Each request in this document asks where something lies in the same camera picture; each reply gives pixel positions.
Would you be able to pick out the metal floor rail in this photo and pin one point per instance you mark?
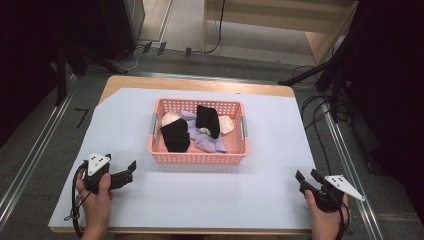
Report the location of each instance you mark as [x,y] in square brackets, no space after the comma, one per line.
[30,160]
[353,173]

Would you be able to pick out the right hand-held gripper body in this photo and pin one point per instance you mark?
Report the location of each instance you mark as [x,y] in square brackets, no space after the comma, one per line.
[340,185]

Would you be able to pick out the wooden table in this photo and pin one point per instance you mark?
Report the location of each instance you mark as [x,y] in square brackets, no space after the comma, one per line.
[200,85]

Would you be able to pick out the person's right hand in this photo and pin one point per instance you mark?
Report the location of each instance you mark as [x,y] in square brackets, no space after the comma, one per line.
[325,223]

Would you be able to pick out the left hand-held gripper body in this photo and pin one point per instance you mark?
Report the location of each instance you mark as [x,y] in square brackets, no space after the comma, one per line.
[96,163]

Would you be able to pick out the black tripod stand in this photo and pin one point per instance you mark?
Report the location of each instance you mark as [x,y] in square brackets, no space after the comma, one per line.
[333,71]

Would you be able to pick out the black sock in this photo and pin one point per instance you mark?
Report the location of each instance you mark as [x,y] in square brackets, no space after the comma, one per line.
[208,118]
[175,136]

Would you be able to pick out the black stand post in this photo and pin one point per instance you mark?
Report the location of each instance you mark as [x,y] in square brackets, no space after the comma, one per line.
[61,73]

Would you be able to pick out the light wooden shelf unit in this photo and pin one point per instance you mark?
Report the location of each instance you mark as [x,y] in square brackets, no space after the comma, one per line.
[283,20]

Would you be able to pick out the pink plastic basket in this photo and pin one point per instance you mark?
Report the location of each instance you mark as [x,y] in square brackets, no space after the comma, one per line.
[200,156]

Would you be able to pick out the white table sheet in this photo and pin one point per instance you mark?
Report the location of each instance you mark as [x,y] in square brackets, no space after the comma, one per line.
[200,193]

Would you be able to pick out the dark cabinet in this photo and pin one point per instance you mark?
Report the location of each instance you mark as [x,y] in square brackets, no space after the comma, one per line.
[110,26]

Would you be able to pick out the purple sock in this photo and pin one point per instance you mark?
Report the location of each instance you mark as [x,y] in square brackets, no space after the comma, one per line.
[208,143]

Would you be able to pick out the cream sock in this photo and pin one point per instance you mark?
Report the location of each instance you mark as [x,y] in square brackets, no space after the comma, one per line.
[227,125]
[169,118]

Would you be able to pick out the person's left hand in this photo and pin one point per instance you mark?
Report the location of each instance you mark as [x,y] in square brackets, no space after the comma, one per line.
[96,206]

